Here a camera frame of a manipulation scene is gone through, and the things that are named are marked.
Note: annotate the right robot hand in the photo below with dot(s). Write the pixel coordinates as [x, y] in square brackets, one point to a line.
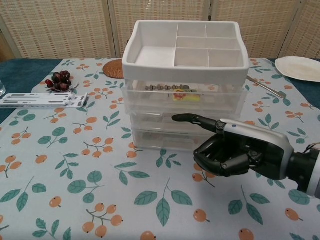
[262, 142]

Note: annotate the small yellow toy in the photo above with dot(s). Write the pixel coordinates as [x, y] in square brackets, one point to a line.
[186, 96]

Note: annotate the clear plastic storage box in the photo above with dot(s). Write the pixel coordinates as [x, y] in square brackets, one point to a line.
[140, 100]

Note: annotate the white drawer organizer box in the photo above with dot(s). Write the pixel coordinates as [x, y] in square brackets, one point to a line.
[155, 56]

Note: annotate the silver table knife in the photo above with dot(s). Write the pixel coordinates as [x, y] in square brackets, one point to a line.
[267, 88]

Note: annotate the white plate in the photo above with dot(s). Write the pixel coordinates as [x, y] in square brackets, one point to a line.
[300, 68]

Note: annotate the floral tablecloth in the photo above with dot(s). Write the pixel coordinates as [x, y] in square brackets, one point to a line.
[100, 175]

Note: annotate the round woven coaster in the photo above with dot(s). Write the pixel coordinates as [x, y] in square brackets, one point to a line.
[112, 70]

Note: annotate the dark red grape bunch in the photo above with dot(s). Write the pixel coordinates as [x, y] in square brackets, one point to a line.
[61, 80]

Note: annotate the white folding stand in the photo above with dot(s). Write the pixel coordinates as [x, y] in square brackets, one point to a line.
[37, 100]

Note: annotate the bamboo folding screen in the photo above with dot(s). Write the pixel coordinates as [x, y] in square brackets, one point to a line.
[62, 27]

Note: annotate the dark blue table cover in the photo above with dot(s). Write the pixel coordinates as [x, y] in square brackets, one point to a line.
[22, 72]

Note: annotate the clear plastic water bottle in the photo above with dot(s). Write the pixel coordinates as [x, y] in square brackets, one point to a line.
[2, 88]

